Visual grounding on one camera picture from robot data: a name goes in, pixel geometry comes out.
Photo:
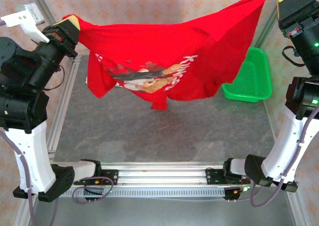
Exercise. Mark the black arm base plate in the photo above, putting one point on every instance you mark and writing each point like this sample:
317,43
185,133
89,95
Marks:
214,176
111,177

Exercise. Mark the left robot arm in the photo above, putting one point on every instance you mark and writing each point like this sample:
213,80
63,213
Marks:
32,156

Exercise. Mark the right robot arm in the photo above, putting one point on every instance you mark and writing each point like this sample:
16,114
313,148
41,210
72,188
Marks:
279,148

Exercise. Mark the green plastic basket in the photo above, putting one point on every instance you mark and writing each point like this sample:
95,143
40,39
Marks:
256,79

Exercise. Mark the red printed t-shirt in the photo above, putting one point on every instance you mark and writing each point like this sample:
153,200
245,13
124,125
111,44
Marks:
149,44

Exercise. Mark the aluminium frame leg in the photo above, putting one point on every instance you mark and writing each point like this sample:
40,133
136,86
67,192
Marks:
23,213
297,211

